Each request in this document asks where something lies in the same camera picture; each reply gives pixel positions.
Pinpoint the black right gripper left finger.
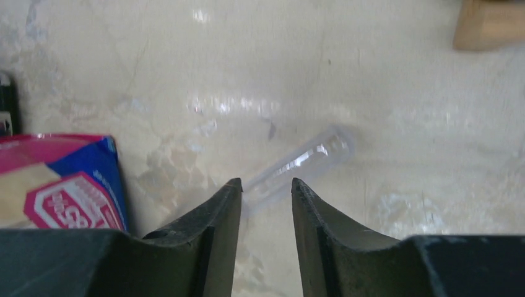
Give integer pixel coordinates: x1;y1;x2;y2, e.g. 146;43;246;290
1;178;243;296

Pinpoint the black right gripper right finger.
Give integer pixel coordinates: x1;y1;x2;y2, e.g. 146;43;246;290
291;178;524;296

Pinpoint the clear plastic scoop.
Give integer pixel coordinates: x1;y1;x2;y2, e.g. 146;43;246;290
243;125;355;215

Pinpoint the pink pet food bag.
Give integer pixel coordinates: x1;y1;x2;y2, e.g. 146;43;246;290
1;134;129;231

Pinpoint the black poker chip case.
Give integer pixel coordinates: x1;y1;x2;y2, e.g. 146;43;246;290
1;71;22;137

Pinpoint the wooden bowl stand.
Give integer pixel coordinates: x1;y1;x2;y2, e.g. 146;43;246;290
453;0;524;51

